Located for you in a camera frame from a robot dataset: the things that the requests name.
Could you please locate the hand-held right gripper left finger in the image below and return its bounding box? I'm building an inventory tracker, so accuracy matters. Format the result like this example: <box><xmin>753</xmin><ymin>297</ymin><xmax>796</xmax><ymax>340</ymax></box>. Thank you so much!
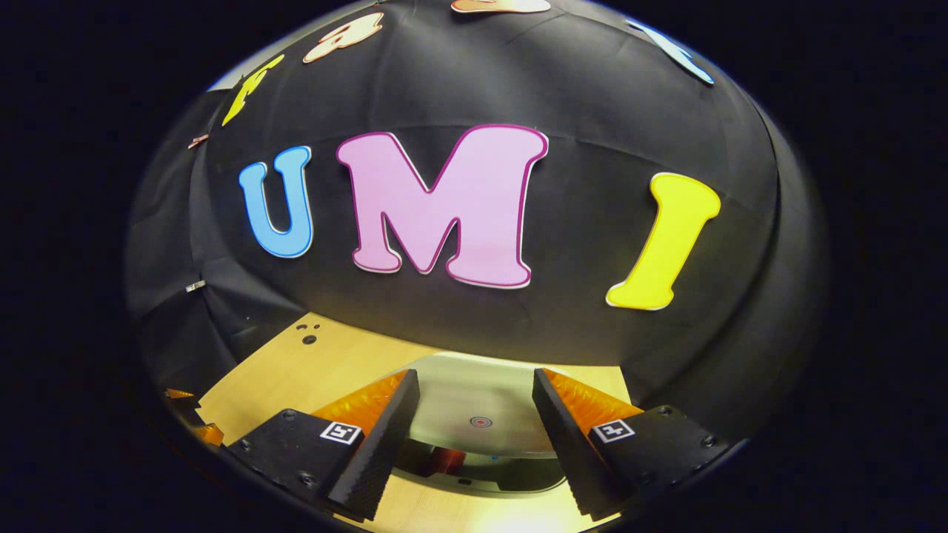
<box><xmin>226</xmin><ymin>369</ymin><xmax>421</xmax><ymax>521</ymax></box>

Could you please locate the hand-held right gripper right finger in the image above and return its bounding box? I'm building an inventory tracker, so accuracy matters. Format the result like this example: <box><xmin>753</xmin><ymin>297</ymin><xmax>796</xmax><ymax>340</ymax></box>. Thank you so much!
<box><xmin>532</xmin><ymin>368</ymin><xmax>734</xmax><ymax>521</ymax></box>

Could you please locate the red pop can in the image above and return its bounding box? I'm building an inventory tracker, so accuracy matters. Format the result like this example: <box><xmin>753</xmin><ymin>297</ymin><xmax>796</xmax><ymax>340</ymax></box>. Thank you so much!
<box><xmin>422</xmin><ymin>446</ymin><xmax>469</xmax><ymax>478</ymax></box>

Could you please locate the pale green desktop garbage bin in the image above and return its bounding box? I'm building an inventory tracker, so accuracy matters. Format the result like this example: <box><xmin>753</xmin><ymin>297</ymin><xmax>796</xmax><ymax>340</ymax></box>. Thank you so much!
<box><xmin>391</xmin><ymin>352</ymin><xmax>630</xmax><ymax>495</ymax></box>

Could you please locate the wooden desktop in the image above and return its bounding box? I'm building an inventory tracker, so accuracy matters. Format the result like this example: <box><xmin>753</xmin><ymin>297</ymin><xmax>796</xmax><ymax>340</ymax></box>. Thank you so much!
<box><xmin>198</xmin><ymin>332</ymin><xmax>630</xmax><ymax>533</ymax></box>

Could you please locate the black backdrop cloth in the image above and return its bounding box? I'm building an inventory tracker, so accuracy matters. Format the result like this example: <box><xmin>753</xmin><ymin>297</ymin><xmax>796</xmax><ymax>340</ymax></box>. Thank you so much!
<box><xmin>124</xmin><ymin>0</ymin><xmax>829</xmax><ymax>445</ymax></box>

